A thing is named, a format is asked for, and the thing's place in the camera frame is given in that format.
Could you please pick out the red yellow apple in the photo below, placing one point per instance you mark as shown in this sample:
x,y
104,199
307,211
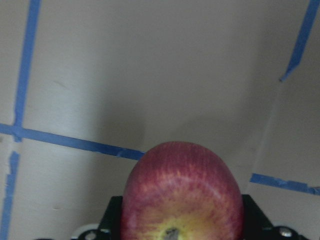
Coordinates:
x,y
181,191

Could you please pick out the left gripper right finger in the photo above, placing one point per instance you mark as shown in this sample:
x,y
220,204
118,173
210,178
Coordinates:
x,y
257,226

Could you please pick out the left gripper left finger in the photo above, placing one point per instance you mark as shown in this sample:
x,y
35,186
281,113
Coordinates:
x,y
109,226

